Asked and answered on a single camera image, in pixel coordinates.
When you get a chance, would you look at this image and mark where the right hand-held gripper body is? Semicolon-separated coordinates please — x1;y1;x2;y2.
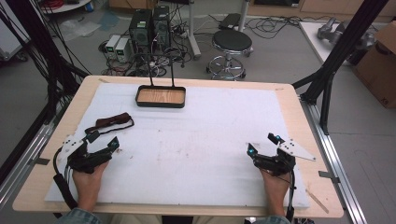
252;138;318;177

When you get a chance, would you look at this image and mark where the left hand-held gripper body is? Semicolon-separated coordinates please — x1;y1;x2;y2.
57;134;113;175

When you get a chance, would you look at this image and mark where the dark brown strap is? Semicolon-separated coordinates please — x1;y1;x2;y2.
84;112;135;135

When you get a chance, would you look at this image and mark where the person's left hand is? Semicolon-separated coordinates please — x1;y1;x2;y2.
72;161;110;213

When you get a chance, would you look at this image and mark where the person's right hand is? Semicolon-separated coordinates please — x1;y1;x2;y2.
260;169;292;217

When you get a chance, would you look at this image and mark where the grey tape piece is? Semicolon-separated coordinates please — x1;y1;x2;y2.
318;170;341;185

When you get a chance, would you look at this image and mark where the thin wooden stick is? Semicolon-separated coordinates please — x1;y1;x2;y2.
304;189;331;215

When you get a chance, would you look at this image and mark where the person's left denim sleeve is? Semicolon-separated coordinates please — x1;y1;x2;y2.
55;207;104;224

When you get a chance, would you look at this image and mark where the person's denim sleeve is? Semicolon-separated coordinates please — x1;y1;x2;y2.
251;214;292;224
55;207;104;224

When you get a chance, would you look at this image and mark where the person's right denim sleeve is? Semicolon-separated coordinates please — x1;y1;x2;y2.
251;214;292;224

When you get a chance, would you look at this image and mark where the white foam mat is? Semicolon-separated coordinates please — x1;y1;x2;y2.
44;82;311;209

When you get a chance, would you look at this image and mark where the black tray stand with bar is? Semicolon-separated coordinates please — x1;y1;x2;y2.
134;52;187;109

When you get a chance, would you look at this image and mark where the white power supply unit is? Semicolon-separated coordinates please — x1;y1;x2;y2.
114;36;131;63
105;34;121;59

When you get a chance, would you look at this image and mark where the black round stool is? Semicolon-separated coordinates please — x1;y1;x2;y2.
205;29;255;81

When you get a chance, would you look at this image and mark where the black computer tower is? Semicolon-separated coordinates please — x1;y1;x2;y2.
152;5;172;49
128;8;155;54

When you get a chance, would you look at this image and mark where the brown cardboard box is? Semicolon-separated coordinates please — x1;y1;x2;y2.
352;21;396;110

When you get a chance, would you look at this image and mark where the black flat device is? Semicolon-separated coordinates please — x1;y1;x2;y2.
218;12;243;31

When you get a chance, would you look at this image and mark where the grey desk leg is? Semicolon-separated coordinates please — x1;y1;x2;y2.
186;0;203;61

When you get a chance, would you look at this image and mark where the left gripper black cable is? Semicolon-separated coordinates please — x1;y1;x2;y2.
51;146;78;211

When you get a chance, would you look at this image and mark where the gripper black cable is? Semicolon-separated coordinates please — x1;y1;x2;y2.
51;146;78;211
285;169;297;222

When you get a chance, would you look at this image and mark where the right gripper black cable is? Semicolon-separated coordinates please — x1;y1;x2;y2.
285;169;297;222

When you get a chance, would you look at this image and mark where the aluminium rail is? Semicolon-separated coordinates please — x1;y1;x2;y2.
299;95;369;224
0;121;58;207

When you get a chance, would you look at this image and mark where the black metal frame with cables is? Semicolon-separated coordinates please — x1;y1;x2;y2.
0;0;92;125

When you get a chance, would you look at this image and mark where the tangle of floor cables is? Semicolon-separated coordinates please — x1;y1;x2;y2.
97;12;200;78

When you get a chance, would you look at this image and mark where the black metal frame strut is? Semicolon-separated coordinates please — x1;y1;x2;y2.
291;0;390;136

